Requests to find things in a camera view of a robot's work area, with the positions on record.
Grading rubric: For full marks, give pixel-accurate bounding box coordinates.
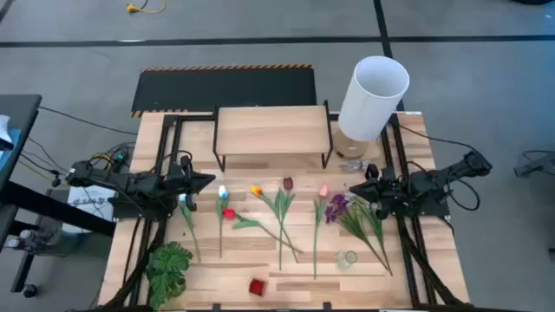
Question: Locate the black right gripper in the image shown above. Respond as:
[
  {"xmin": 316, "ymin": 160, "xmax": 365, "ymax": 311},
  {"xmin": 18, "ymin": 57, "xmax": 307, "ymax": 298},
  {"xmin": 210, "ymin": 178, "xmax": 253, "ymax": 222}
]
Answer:
[{"xmin": 349, "ymin": 168, "xmax": 402, "ymax": 220}]

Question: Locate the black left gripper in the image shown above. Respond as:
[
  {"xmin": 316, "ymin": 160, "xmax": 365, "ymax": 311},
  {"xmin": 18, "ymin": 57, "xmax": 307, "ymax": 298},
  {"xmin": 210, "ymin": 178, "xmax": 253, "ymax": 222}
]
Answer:
[{"xmin": 169, "ymin": 166, "xmax": 217, "ymax": 212}]

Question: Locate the white blue artificial tulip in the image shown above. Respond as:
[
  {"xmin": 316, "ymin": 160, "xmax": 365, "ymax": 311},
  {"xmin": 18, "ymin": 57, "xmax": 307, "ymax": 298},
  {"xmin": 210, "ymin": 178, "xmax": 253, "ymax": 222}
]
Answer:
[
  {"xmin": 178, "ymin": 192, "xmax": 203, "ymax": 264},
  {"xmin": 215, "ymin": 184, "xmax": 231, "ymax": 260}
]

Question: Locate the purple artificial flower stem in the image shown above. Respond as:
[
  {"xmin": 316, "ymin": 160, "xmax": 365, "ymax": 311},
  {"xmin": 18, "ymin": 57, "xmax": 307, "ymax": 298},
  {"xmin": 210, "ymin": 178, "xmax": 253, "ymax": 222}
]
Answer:
[{"xmin": 323, "ymin": 192, "xmax": 394, "ymax": 277}]

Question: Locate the pink artificial tulip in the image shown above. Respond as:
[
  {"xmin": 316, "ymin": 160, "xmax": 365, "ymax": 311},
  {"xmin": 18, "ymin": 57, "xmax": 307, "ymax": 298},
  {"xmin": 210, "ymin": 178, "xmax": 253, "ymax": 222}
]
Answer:
[{"xmin": 311, "ymin": 184, "xmax": 330, "ymax": 281}]

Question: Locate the yellow orange artificial tulip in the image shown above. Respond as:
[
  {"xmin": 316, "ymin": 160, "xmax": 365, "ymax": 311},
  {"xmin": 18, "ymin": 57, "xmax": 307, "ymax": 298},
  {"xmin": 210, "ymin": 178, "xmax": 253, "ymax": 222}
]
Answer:
[{"xmin": 250, "ymin": 185, "xmax": 300, "ymax": 264}]

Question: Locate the clear glass vase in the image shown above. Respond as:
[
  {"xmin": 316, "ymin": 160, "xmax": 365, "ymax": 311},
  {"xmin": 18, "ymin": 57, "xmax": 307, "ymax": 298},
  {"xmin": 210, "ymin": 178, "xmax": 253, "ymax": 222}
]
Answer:
[{"xmin": 336, "ymin": 249, "xmax": 359, "ymax": 272}]

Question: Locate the dark red artificial tulip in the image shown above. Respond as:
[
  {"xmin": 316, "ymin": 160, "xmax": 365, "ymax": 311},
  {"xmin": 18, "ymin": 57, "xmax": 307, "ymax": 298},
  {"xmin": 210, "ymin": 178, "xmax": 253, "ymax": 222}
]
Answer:
[{"xmin": 272, "ymin": 176, "xmax": 297, "ymax": 273}]

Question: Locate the red glass vase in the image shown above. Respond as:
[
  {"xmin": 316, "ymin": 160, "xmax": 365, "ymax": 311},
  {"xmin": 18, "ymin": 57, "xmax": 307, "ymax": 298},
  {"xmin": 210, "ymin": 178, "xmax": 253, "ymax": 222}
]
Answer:
[{"xmin": 248, "ymin": 276, "xmax": 268, "ymax": 298}]

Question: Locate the wooden shelf with black legs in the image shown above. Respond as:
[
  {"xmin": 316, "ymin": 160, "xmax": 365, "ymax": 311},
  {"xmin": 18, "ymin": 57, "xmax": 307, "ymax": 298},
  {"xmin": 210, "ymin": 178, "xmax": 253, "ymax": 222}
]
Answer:
[{"xmin": 211, "ymin": 100, "xmax": 335, "ymax": 173}]

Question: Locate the crumpled silver wrapper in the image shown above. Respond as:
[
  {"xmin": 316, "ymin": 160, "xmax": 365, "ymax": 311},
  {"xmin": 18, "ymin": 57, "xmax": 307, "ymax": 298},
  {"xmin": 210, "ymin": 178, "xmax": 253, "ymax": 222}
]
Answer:
[{"xmin": 340, "ymin": 159, "xmax": 369, "ymax": 173}]

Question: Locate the white shade table lamp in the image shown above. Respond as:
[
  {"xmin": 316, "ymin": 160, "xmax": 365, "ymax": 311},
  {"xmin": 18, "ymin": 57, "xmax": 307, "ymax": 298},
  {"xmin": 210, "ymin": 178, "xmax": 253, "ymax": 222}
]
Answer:
[{"xmin": 332, "ymin": 55, "xmax": 411, "ymax": 160}]

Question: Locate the black hazard-striped floor mat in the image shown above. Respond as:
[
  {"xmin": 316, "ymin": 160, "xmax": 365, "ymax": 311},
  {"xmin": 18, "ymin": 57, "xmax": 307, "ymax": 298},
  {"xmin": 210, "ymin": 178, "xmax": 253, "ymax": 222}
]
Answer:
[{"xmin": 131, "ymin": 64, "xmax": 317, "ymax": 119}]

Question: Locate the green artificial leaf plant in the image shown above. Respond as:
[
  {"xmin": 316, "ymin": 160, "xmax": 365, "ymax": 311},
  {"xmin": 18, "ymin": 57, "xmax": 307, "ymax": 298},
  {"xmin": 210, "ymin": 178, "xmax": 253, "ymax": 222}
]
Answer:
[{"xmin": 145, "ymin": 241, "xmax": 194, "ymax": 309}]

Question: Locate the white printed box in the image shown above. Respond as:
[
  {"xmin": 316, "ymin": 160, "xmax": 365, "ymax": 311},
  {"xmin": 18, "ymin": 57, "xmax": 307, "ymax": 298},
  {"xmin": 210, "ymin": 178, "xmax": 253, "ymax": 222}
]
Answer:
[{"xmin": 64, "ymin": 185, "xmax": 117, "ymax": 235}]

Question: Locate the black tripod stand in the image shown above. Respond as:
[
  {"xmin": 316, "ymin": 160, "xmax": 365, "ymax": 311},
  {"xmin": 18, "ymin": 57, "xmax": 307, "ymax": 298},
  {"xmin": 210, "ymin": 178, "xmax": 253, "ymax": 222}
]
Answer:
[{"xmin": 513, "ymin": 149, "xmax": 555, "ymax": 179}]

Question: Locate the blue sheet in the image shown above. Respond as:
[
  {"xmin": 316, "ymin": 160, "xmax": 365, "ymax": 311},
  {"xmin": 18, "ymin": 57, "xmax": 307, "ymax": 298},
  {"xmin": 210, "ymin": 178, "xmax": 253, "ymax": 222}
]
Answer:
[{"xmin": 0, "ymin": 128, "xmax": 22, "ymax": 172}]

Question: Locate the black desk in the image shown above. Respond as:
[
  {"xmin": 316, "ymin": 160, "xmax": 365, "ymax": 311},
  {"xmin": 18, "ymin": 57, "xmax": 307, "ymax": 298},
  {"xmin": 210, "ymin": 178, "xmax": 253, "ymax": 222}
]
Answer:
[{"xmin": 0, "ymin": 94, "xmax": 117, "ymax": 300}]

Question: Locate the white cloth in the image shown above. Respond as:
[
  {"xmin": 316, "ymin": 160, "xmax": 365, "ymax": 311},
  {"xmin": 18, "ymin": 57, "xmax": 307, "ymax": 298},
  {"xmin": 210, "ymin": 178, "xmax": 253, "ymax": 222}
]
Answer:
[{"xmin": 0, "ymin": 114, "xmax": 15, "ymax": 152}]

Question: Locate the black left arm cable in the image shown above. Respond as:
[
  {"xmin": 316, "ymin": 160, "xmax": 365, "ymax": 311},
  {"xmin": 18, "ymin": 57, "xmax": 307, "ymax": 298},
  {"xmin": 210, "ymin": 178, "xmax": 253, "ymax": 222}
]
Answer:
[{"xmin": 149, "ymin": 149, "xmax": 194, "ymax": 174}]

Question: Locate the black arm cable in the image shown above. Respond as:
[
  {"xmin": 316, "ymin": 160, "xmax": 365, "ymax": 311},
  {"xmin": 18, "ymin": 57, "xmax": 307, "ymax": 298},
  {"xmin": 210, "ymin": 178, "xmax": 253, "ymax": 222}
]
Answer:
[
  {"xmin": 446, "ymin": 175, "xmax": 481, "ymax": 212},
  {"xmin": 149, "ymin": 149, "xmax": 194, "ymax": 174}
]

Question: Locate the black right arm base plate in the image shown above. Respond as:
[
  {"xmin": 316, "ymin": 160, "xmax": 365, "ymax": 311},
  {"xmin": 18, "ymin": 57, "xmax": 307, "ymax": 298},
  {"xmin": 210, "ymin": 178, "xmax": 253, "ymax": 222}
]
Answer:
[{"xmin": 388, "ymin": 190, "xmax": 451, "ymax": 218}]

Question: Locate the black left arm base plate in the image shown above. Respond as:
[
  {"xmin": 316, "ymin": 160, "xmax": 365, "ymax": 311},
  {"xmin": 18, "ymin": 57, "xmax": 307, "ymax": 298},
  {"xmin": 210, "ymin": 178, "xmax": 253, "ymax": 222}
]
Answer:
[{"xmin": 108, "ymin": 197, "xmax": 175, "ymax": 220}]

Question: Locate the black metal rig frame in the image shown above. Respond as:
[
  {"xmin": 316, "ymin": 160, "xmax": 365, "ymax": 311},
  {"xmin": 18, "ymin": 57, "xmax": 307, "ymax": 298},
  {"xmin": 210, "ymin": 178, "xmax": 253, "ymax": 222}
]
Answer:
[{"xmin": 100, "ymin": 111, "xmax": 472, "ymax": 312}]

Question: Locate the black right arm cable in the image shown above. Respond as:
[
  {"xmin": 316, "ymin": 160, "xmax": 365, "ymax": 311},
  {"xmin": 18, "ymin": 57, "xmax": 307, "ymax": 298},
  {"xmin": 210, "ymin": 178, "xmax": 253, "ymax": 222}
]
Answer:
[{"xmin": 446, "ymin": 175, "xmax": 481, "ymax": 212}]

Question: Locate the thin black floor cable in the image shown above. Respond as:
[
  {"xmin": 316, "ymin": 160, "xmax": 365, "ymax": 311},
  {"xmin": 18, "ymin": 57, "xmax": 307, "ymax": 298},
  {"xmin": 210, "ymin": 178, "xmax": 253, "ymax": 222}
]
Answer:
[{"xmin": 37, "ymin": 106, "xmax": 139, "ymax": 136}]

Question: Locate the yellow plug cable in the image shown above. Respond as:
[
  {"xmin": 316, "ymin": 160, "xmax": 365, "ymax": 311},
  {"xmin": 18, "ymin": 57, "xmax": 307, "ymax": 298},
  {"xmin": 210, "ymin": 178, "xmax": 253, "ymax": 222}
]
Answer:
[{"xmin": 125, "ymin": 0, "xmax": 167, "ymax": 15}]

